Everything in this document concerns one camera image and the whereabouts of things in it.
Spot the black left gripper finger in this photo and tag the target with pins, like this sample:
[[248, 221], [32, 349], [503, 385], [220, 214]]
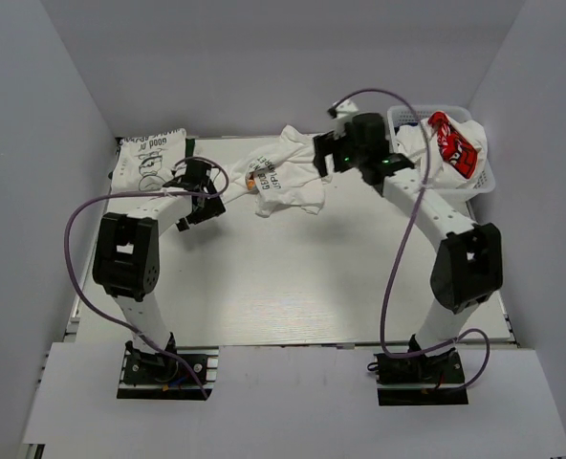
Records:
[[207, 208], [182, 225]]

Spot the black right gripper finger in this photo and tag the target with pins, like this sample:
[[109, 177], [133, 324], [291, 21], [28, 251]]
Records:
[[325, 145], [331, 173]]

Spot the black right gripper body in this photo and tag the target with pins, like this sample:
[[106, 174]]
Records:
[[353, 157]]

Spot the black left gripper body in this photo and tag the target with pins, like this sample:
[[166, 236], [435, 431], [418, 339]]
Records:
[[209, 188]]

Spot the white t-shirt with text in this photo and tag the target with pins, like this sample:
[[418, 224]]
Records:
[[279, 175]]

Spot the white t-shirt red print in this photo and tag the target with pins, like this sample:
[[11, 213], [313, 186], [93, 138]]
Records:
[[456, 152]]

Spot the navy blue t-shirt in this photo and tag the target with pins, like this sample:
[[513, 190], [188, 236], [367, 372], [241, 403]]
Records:
[[408, 130]]

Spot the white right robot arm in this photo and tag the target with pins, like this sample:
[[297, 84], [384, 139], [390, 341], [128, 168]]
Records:
[[468, 264]]

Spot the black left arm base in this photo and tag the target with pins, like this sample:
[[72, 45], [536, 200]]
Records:
[[154, 377]]

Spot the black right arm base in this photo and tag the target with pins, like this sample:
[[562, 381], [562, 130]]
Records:
[[422, 381]]

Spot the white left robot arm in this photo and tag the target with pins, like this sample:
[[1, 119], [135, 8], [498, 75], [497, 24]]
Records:
[[127, 260]]

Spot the folded white printed t-shirt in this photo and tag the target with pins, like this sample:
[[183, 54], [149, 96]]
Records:
[[147, 163]]

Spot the white plastic basket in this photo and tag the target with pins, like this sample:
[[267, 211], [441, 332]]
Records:
[[398, 115]]

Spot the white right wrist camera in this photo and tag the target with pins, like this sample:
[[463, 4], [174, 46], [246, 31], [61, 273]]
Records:
[[340, 114]]

